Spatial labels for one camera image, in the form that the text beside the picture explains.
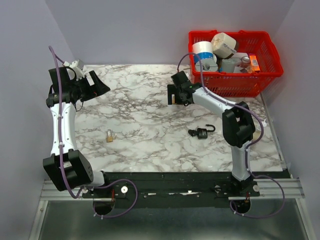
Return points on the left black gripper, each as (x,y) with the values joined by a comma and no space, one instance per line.
(98,87)

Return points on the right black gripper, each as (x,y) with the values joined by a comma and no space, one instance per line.
(171,89)

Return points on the large brass padlock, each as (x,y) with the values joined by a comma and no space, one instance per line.
(173,99)

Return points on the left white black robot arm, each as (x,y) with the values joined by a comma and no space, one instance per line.
(66,166)

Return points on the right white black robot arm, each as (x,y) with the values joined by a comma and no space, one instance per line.
(237,124)

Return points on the red plastic basket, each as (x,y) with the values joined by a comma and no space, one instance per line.
(248,85)

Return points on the black padlock with keys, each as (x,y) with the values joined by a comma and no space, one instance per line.
(202,133)

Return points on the white blue tape roll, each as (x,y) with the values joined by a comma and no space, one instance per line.
(204,50)

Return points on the small brass padlock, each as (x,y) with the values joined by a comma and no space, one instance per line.
(110,136)

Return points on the grey box in basket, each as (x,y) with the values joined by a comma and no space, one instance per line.
(229,65)

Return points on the beige paper roll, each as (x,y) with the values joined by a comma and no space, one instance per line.
(223,45)

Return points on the small metal can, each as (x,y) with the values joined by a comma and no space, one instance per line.
(245,60)

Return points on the orange small box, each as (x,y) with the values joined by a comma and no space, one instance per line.
(254,63)

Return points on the white plastic bottle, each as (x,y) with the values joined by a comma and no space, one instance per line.
(258,130)

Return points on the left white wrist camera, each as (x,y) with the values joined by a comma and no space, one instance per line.
(74,69)

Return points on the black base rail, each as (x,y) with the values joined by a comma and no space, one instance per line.
(173,189)

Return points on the aluminium frame rail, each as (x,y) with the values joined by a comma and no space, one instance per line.
(263,189)

